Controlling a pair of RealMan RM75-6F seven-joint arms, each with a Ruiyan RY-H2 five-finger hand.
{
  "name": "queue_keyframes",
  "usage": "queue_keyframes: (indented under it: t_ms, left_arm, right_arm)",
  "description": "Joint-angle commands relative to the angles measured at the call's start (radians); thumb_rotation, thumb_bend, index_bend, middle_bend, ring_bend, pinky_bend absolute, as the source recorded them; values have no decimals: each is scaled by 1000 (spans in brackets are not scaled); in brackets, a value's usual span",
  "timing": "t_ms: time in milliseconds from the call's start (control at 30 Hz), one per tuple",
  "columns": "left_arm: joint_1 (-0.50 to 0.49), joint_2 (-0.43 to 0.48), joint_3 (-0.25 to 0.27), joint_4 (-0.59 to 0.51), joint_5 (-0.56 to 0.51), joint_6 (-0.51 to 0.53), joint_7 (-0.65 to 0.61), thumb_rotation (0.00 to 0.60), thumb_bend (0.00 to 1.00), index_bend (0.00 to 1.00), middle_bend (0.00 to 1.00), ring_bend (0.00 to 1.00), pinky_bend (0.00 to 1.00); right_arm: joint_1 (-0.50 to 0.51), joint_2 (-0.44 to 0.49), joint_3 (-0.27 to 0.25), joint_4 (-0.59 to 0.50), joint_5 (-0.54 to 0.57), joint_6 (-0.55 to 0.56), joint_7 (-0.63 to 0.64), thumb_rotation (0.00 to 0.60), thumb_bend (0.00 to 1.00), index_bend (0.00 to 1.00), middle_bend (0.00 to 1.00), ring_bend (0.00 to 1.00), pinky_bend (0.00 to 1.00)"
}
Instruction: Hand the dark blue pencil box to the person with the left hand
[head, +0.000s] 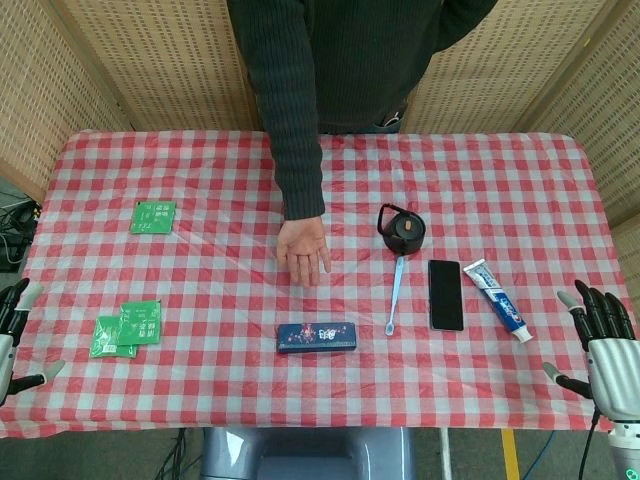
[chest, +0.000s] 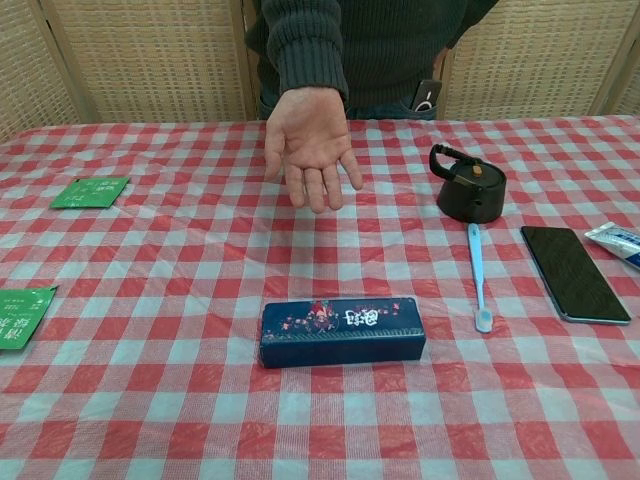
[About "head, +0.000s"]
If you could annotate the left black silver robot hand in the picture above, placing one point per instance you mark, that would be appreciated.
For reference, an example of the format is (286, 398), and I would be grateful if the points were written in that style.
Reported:
(6, 355)

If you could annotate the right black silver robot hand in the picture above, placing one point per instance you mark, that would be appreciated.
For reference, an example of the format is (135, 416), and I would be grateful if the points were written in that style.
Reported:
(617, 372)

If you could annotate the bare human hand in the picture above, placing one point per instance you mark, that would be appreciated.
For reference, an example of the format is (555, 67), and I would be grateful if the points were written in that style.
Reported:
(301, 245)

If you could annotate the small blue patterned box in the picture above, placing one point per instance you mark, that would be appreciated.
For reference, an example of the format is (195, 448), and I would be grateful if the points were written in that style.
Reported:
(316, 337)

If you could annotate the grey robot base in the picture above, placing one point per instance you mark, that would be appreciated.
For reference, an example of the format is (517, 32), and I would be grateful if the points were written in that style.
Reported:
(307, 455)

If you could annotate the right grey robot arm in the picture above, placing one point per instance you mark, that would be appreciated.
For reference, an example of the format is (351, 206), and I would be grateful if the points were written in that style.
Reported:
(626, 452)

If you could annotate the red white checkered tablecloth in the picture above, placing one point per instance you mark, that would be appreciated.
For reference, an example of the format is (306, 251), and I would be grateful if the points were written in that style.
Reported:
(200, 390)

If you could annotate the green square sachet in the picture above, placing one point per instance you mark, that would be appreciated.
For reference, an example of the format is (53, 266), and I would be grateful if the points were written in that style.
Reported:
(153, 217)
(106, 342)
(142, 324)

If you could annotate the black round lid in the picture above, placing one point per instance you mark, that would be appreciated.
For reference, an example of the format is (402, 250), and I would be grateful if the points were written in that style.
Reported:
(405, 231)

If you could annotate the light blue toothbrush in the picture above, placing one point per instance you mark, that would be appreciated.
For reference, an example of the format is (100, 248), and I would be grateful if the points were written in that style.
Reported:
(396, 295)

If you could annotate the white blue toothpaste tube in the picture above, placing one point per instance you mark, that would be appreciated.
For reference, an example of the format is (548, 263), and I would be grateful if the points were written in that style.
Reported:
(500, 302)

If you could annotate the dark knit sleeved arm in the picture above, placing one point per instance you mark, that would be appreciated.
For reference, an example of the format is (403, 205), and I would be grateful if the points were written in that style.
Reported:
(287, 100)

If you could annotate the black smartphone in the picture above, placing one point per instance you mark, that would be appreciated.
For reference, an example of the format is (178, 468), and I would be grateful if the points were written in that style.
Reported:
(445, 295)

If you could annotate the dark knit sweater torso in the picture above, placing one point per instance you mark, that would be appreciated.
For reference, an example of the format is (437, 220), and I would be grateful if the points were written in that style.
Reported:
(370, 55)

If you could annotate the woven rattan screen panel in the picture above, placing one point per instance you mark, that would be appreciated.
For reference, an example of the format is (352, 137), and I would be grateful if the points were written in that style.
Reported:
(610, 125)
(175, 60)
(490, 80)
(45, 90)

